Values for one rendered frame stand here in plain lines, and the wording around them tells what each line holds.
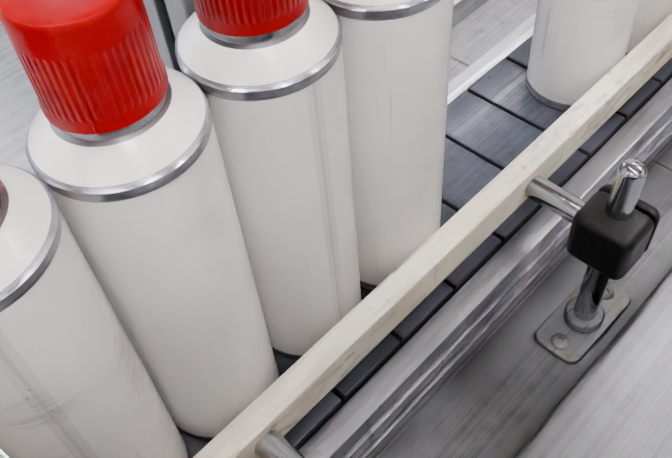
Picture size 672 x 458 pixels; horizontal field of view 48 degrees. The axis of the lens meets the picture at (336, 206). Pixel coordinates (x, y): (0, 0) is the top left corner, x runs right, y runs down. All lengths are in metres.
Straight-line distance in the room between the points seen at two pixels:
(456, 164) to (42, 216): 0.26
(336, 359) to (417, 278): 0.05
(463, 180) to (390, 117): 0.14
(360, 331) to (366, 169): 0.07
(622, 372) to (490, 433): 0.07
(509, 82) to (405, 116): 0.20
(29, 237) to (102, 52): 0.05
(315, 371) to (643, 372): 0.14
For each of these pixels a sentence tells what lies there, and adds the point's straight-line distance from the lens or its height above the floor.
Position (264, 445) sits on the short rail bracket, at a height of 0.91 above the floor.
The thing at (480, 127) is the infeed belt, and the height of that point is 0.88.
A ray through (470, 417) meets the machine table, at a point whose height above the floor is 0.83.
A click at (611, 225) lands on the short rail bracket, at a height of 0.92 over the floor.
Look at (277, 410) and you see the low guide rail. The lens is 0.30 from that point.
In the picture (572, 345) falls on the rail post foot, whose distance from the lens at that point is 0.41.
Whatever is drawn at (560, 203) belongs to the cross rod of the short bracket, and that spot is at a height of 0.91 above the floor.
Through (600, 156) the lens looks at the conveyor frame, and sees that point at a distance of 0.44.
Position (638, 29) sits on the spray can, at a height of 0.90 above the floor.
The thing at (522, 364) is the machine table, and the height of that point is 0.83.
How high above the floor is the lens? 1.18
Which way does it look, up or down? 50 degrees down
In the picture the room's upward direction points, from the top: 6 degrees counter-clockwise
